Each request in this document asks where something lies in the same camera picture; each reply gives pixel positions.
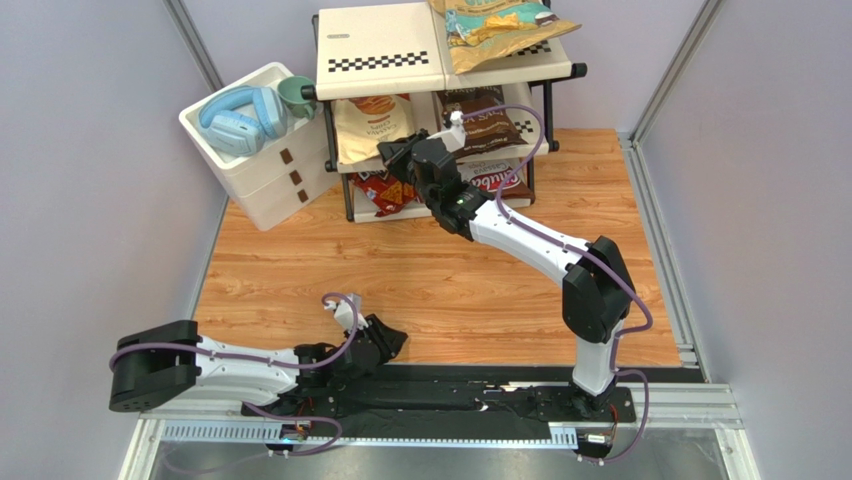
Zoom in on brown Kettle sea salt bag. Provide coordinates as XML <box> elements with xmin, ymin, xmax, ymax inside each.
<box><xmin>436</xmin><ymin>86</ymin><xmax>526</xmax><ymax>158</ymax></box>

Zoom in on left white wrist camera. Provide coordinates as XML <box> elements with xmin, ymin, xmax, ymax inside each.
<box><xmin>322</xmin><ymin>292</ymin><xmax>368</xmax><ymax>332</ymax></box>

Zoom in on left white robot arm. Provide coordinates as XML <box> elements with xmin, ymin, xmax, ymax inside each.
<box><xmin>109</xmin><ymin>315</ymin><xmax>408</xmax><ymax>413</ymax></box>

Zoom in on white stacked drawer unit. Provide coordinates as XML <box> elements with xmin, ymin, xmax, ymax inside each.
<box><xmin>179</xmin><ymin>62</ymin><xmax>337</xmax><ymax>231</ymax></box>

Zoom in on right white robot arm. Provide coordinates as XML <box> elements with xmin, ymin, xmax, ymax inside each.
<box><xmin>378</xmin><ymin>130</ymin><xmax>632</xmax><ymax>411</ymax></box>

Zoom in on light blue headphones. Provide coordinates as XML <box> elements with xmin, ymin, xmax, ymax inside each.
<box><xmin>198</xmin><ymin>86</ymin><xmax>288</xmax><ymax>157</ymax></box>

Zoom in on tan teal chips bag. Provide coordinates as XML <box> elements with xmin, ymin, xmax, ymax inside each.
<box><xmin>429</xmin><ymin>0</ymin><xmax>581</xmax><ymax>74</ymax></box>

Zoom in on cream red cassava chips bag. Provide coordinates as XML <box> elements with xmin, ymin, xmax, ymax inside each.
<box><xmin>333</xmin><ymin>94</ymin><xmax>416</xmax><ymax>165</ymax></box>

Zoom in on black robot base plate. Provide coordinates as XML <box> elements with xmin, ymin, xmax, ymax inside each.
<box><xmin>265</xmin><ymin>363</ymin><xmax>642</xmax><ymax>440</ymax></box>

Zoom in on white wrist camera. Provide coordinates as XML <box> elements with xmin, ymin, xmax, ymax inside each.
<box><xmin>425</xmin><ymin>110</ymin><xmax>467</xmax><ymax>162</ymax></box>
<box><xmin>322</xmin><ymin>292</ymin><xmax>368</xmax><ymax>332</ymax></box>

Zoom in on cream three-tier shelf rack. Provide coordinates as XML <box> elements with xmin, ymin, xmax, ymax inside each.
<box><xmin>301</xmin><ymin>2</ymin><xmax>588</xmax><ymax>223</ymax></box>

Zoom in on red Doritos bag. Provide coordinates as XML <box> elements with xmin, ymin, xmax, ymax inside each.
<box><xmin>349</xmin><ymin>171</ymin><xmax>420</xmax><ymax>218</ymax></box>

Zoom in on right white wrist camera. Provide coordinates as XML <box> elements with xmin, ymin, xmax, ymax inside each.
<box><xmin>425</xmin><ymin>110</ymin><xmax>467</xmax><ymax>162</ymax></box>

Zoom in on Chuba cassava chips bag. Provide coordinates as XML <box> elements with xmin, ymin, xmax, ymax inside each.
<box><xmin>458</xmin><ymin>159</ymin><xmax>535</xmax><ymax>202</ymax></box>

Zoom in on green ceramic cup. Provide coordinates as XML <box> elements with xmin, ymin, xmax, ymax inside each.
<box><xmin>276</xmin><ymin>75</ymin><xmax>317</xmax><ymax>120</ymax></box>

